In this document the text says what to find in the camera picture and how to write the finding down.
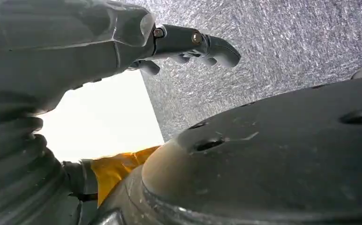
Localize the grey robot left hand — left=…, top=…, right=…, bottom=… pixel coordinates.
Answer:
left=0, top=0, right=241, bottom=206

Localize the black robot body shell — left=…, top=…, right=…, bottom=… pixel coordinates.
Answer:
left=89, top=63, right=362, bottom=225

